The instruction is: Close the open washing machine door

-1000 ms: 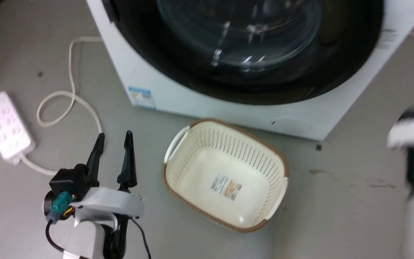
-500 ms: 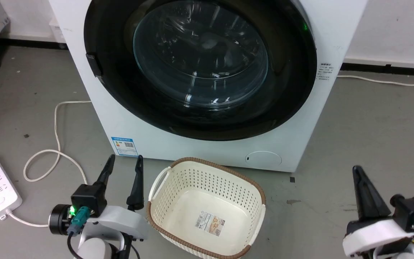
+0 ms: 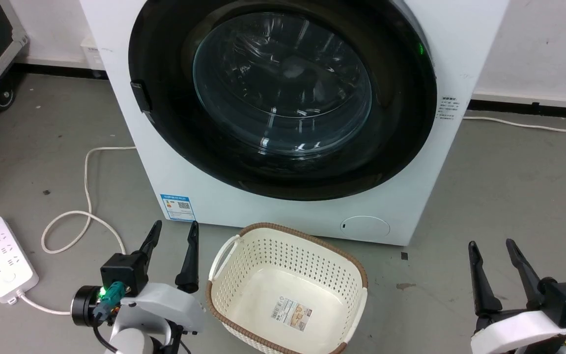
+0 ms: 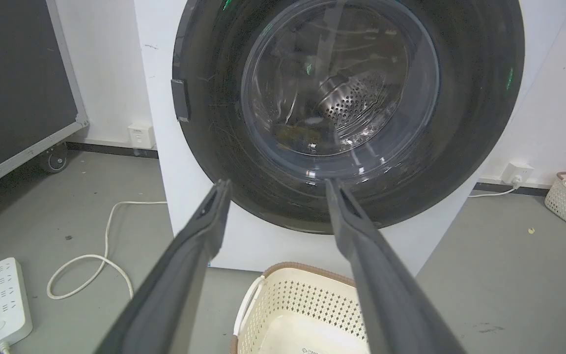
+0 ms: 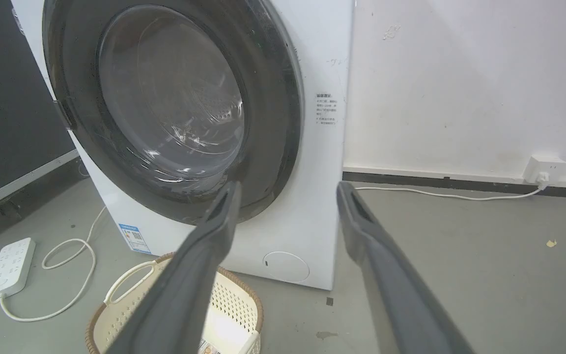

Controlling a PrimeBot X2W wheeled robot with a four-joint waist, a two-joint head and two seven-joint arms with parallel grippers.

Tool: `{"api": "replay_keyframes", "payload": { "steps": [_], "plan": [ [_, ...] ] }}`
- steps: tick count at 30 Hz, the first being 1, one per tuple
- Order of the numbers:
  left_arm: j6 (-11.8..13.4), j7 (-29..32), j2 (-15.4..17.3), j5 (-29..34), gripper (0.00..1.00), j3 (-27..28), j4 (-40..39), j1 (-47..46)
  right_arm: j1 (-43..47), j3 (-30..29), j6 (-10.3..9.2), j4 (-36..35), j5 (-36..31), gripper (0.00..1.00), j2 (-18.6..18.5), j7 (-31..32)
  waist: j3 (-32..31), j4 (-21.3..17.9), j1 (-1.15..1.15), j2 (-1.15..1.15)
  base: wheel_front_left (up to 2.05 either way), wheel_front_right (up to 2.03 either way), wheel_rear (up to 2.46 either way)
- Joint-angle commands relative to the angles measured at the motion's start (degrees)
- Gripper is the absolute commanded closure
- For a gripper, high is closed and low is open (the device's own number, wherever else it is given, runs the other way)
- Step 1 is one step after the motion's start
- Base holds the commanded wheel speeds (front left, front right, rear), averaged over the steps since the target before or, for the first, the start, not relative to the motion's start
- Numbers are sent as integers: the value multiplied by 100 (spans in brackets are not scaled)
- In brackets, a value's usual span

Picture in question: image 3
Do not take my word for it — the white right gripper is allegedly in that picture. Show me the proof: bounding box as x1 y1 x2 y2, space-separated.
468 238 566 354

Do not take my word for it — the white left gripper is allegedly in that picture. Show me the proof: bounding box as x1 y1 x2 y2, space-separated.
114 220 206 336

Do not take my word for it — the white front-load washing machine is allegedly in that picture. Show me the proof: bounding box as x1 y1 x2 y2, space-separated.
79 0 509 246

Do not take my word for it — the round black washing machine door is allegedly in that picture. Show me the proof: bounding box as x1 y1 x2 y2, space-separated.
128 0 438 201

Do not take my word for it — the clear glass door bowl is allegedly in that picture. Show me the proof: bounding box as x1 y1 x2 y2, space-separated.
192 12 373 157

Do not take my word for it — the blue energy label sticker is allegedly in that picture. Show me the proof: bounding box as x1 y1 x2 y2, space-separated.
160 194 196 223

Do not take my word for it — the cream perforated laundry basket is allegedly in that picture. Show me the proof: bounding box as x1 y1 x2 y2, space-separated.
205 222 368 354

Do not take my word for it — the basket product label sticker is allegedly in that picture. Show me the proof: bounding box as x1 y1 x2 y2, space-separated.
271 296 313 331

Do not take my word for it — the round white filter cover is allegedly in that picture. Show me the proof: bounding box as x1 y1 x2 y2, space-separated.
340 215 391 242

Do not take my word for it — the small text label sticker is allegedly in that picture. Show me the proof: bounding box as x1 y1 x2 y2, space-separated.
438 96 462 121

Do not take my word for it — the black caster wheel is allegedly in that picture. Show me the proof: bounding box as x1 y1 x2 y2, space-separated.
0 81 18 110

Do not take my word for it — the white power strip cable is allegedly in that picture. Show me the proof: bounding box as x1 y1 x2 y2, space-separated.
15 146 139 316

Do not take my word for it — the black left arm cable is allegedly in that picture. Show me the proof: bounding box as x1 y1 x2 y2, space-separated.
91 315 116 354

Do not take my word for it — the thin white floor cable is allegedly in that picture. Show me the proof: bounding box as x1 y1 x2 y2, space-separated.
462 116 566 133

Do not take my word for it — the black door side bracket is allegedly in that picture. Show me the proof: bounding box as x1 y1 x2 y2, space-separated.
130 80 153 114

